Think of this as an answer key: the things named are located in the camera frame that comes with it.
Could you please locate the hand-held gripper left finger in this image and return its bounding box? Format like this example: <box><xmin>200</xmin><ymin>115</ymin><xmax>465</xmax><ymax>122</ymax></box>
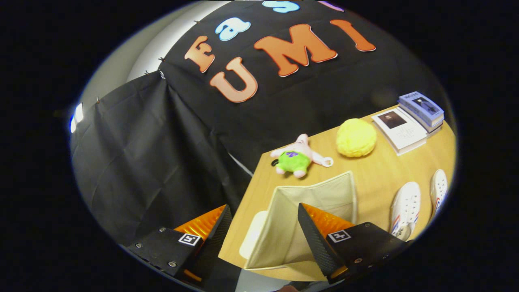
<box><xmin>128</xmin><ymin>204</ymin><xmax>232</xmax><ymax>284</ymax></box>

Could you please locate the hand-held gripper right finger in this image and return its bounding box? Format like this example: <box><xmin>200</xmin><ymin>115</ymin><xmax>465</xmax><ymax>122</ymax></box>
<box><xmin>298</xmin><ymin>203</ymin><xmax>408</xmax><ymax>283</ymax></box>

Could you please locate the beige fabric storage box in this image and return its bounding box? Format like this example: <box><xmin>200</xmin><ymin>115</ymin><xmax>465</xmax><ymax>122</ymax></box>
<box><xmin>239</xmin><ymin>171</ymin><xmax>357</xmax><ymax>270</ymax></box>

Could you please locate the white canvas shoe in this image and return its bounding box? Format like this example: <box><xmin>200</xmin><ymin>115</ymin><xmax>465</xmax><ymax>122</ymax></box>
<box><xmin>430</xmin><ymin>169</ymin><xmax>448</xmax><ymax>217</ymax></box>
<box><xmin>390</xmin><ymin>181</ymin><xmax>421</xmax><ymax>242</ymax></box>

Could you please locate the pink starfish plush toy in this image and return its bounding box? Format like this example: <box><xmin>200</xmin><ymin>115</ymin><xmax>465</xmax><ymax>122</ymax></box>
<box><xmin>270</xmin><ymin>134</ymin><xmax>334</xmax><ymax>178</ymax></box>

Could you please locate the yellow plush ball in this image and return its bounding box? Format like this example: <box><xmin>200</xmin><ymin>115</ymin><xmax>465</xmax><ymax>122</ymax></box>
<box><xmin>336</xmin><ymin>118</ymin><xmax>377</xmax><ymax>158</ymax></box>

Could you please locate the white portrait cover book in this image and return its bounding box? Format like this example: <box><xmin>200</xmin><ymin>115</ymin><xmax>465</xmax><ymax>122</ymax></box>
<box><xmin>371</xmin><ymin>107</ymin><xmax>428</xmax><ymax>156</ymax></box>

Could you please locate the blue cover book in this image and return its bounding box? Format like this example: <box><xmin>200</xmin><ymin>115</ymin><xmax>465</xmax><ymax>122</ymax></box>
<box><xmin>398</xmin><ymin>91</ymin><xmax>444</xmax><ymax>127</ymax></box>

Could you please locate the row of black cloth clips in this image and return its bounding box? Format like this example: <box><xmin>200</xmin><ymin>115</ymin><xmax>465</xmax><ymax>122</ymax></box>
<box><xmin>95</xmin><ymin>19</ymin><xmax>201</xmax><ymax>104</ymax></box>

